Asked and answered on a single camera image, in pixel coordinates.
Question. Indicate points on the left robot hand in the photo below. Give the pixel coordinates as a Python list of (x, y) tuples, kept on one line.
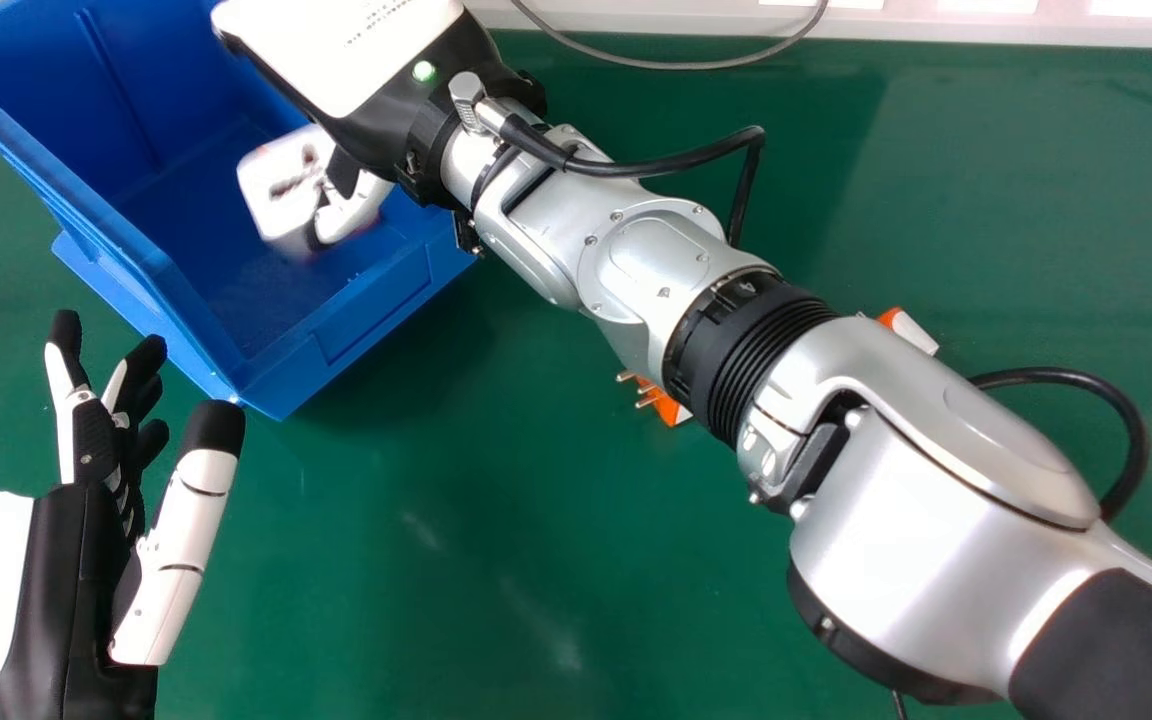
[(56, 580)]

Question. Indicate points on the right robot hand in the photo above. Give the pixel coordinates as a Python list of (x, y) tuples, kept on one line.
[(356, 50)]

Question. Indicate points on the white-and-orange plug adapter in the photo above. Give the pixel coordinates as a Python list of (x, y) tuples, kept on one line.
[(664, 402), (281, 190), (904, 326)]

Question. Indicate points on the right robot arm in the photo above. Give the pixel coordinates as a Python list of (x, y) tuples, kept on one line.
[(896, 520)]

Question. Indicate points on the blue plastic bin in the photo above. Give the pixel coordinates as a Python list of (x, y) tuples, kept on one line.
[(136, 170)]

